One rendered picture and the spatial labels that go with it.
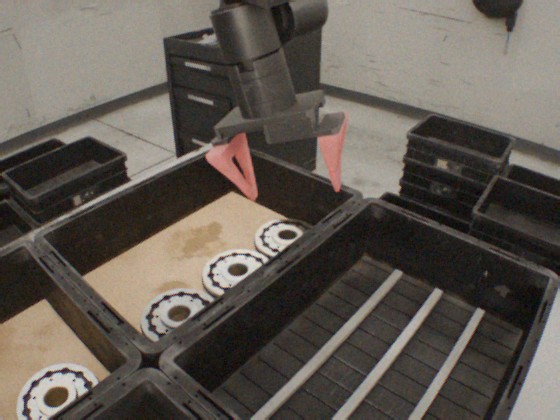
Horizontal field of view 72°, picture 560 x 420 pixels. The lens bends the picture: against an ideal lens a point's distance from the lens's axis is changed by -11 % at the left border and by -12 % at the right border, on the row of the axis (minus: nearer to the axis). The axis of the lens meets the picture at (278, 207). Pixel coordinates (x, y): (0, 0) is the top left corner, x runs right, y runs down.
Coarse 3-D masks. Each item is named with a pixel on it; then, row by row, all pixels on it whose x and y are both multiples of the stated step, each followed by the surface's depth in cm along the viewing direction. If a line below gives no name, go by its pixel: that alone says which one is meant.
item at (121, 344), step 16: (0, 256) 52; (32, 256) 52; (48, 272) 50; (64, 288) 47; (80, 304) 45; (96, 320) 45; (112, 336) 42; (128, 352) 40; (128, 368) 39; (96, 384) 37; (112, 384) 37; (80, 400) 35; (96, 400) 35; (64, 416) 34
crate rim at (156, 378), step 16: (144, 368) 39; (128, 384) 37; (144, 384) 38; (160, 384) 37; (112, 400) 35; (176, 400) 36; (192, 400) 36; (80, 416) 34; (96, 416) 34; (192, 416) 35; (208, 416) 35
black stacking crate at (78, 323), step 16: (16, 256) 54; (0, 272) 52; (16, 272) 54; (32, 272) 56; (0, 288) 53; (16, 288) 55; (32, 288) 57; (48, 288) 54; (0, 304) 54; (16, 304) 56; (32, 304) 58; (64, 304) 50; (0, 320) 54; (64, 320) 56; (80, 320) 47; (80, 336) 53; (96, 336) 45; (96, 352) 50; (112, 352) 43; (112, 368) 47
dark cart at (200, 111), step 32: (192, 32) 192; (320, 32) 197; (192, 64) 177; (224, 64) 168; (288, 64) 188; (320, 64) 207; (192, 96) 186; (224, 96) 176; (192, 128) 199; (288, 160) 215
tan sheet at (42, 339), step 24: (24, 312) 57; (48, 312) 57; (0, 336) 53; (24, 336) 53; (48, 336) 53; (72, 336) 54; (0, 360) 49; (24, 360) 50; (48, 360) 50; (72, 360) 50; (96, 360) 51; (0, 384) 46; (24, 384) 46; (0, 408) 43
